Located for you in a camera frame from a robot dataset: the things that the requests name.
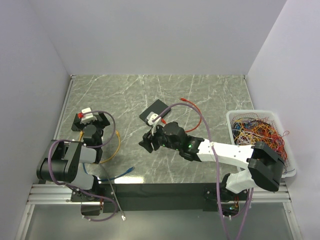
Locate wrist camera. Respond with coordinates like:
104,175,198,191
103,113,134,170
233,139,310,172
146,111,162,136
77,107,97,125

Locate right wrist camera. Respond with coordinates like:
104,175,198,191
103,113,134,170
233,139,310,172
146,111,162,136

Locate grey ethernet cable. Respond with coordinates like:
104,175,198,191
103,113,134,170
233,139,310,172
98,163,127,221

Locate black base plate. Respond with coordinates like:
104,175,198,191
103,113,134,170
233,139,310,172
69,183,248,217

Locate black TP-Link network switch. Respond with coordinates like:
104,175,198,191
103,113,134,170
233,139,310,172
71,113,106,133

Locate red ethernet cable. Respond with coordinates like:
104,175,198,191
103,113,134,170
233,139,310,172
161,97,203,133

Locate yellow ethernet cable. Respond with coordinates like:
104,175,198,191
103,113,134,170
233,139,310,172
79,129,122,165

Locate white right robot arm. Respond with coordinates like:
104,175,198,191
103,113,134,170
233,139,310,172
139,122,285,200

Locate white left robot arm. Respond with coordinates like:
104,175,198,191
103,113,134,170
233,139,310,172
36,108,110,201

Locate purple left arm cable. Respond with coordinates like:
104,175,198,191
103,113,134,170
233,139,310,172
47,110,120,222

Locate tangled colourful wires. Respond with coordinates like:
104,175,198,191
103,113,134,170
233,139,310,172
230,112,296,173

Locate blue ethernet cable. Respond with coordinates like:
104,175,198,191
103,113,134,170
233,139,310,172
82,162,136,181

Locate white plastic basket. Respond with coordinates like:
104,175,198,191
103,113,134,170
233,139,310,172
226,109,297,178

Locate aluminium rail frame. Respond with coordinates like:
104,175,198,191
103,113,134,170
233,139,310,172
14,74,301,240

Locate black Mercury network switch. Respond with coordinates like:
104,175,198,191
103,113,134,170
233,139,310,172
139,99,169,125

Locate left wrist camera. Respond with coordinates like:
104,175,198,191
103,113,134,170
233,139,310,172
77,107,97,125

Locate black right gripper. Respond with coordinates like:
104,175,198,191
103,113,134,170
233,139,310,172
138,123,181,154

